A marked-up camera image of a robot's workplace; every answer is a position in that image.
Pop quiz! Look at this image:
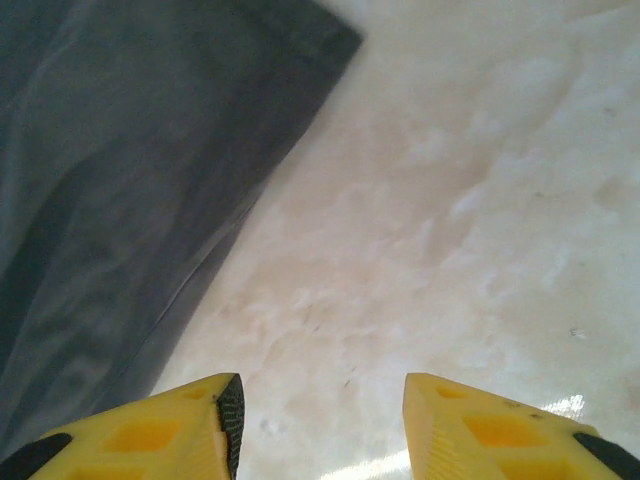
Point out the dark grey t-shirt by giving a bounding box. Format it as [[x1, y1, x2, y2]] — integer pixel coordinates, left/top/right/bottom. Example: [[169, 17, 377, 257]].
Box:
[[0, 0, 364, 451]]

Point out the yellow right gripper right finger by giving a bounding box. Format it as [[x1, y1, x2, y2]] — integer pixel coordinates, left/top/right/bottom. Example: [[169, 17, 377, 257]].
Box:
[[403, 372, 640, 480]]

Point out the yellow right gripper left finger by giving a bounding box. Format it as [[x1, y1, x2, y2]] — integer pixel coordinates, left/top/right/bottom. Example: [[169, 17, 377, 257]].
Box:
[[0, 372, 246, 480]]

